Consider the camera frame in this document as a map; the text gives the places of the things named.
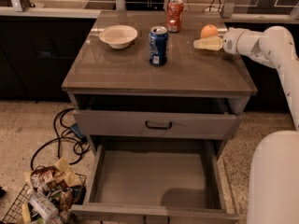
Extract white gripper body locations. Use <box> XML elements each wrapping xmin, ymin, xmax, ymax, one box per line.
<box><xmin>222</xmin><ymin>27</ymin><xmax>249</xmax><ymax>55</ymax></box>

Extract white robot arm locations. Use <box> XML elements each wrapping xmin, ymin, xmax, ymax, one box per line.
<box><xmin>193</xmin><ymin>26</ymin><xmax>299</xmax><ymax>224</ymax></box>

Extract white bowl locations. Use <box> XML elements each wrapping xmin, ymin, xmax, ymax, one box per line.
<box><xmin>99</xmin><ymin>25</ymin><xmax>137</xmax><ymax>49</ymax></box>

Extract blue soda can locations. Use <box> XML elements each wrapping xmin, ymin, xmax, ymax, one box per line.
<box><xmin>149</xmin><ymin>26</ymin><xmax>168</xmax><ymax>66</ymax></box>

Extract grey drawer cabinet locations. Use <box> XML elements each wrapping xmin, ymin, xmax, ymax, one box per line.
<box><xmin>61</xmin><ymin>10</ymin><xmax>258</xmax><ymax>224</ymax></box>

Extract orange fruit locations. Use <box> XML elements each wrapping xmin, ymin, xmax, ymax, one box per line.
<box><xmin>200</xmin><ymin>24</ymin><xmax>219</xmax><ymax>38</ymax></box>

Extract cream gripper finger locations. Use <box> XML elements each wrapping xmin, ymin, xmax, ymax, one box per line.
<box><xmin>193</xmin><ymin>35</ymin><xmax>222</xmax><ymax>50</ymax></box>

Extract grey top drawer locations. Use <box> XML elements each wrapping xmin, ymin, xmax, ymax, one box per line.
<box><xmin>74</xmin><ymin>110</ymin><xmax>241</xmax><ymax>140</ymax></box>

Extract black drawer handle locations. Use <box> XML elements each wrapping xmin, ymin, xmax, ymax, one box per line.
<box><xmin>145</xmin><ymin>120</ymin><xmax>173</xmax><ymax>131</ymax></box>

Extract black floor cables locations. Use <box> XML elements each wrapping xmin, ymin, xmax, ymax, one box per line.
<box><xmin>29</xmin><ymin>107</ymin><xmax>92</xmax><ymax>172</ymax></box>

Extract open grey middle drawer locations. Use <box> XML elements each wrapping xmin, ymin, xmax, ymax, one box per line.
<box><xmin>72</xmin><ymin>139</ymin><xmax>238</xmax><ymax>224</ymax></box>

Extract orange soda can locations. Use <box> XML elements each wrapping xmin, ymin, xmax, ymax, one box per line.
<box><xmin>166</xmin><ymin>0</ymin><xmax>184</xmax><ymax>33</ymax></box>

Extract brown snack bag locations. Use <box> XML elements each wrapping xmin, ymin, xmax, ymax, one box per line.
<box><xmin>23</xmin><ymin>157</ymin><xmax>82</xmax><ymax>193</ymax></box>

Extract black wire basket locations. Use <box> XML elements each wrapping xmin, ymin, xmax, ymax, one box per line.
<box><xmin>1</xmin><ymin>165</ymin><xmax>87</xmax><ymax>224</ymax></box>

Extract clear plastic bottle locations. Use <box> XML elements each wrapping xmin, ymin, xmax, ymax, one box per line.
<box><xmin>27</xmin><ymin>189</ymin><xmax>59</xmax><ymax>221</ymax></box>

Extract black cable on counter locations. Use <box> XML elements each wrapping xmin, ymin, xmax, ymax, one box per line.
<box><xmin>201</xmin><ymin>0</ymin><xmax>222</xmax><ymax>13</ymax></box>

